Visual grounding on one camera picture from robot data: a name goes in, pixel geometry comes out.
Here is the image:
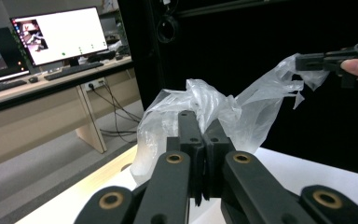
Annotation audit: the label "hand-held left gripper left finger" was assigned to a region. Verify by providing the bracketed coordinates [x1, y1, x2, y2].
[166, 110, 207, 207]

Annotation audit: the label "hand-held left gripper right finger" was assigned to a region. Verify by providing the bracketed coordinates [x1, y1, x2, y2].
[202, 119, 236, 201]

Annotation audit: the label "clear plastic bag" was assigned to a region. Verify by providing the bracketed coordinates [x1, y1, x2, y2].
[130, 53, 331, 186]

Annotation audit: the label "white power outlet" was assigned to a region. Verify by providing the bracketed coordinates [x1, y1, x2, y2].
[83, 77, 107, 93]

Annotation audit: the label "black keyboard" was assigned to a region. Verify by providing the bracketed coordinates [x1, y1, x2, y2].
[44, 61, 105, 82]
[0, 79, 29, 97]

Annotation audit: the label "light wooden desk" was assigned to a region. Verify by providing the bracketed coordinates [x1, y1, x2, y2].
[0, 55, 145, 173]

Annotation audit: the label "large white-screen monitor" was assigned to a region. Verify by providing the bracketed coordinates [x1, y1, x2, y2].
[9, 6, 109, 68]

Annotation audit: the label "black cables under desk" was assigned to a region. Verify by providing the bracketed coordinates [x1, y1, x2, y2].
[90, 79, 143, 144]

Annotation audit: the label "coiled black cable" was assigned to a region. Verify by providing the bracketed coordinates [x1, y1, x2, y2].
[155, 13, 182, 45]

